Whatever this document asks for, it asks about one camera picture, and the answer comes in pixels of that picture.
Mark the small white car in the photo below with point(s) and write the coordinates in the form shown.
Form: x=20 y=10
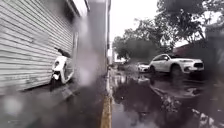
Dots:
x=143 y=67

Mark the row of trees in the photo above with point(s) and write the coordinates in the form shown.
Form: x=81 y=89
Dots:
x=150 y=40

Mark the wet dark asphalt road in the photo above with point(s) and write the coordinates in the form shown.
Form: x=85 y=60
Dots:
x=140 y=100

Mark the yellow painted kerb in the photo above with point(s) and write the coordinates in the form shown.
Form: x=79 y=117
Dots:
x=106 y=113

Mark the white scooter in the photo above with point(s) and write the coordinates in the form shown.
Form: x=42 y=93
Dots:
x=60 y=68

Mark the large white car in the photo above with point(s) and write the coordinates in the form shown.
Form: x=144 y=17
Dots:
x=173 y=63

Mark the grey paved sidewalk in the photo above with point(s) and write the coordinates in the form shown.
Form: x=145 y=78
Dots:
x=50 y=106

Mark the building with grey shutter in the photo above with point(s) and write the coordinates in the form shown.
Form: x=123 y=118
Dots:
x=26 y=43

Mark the dark wall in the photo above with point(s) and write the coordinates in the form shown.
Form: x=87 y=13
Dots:
x=210 y=50

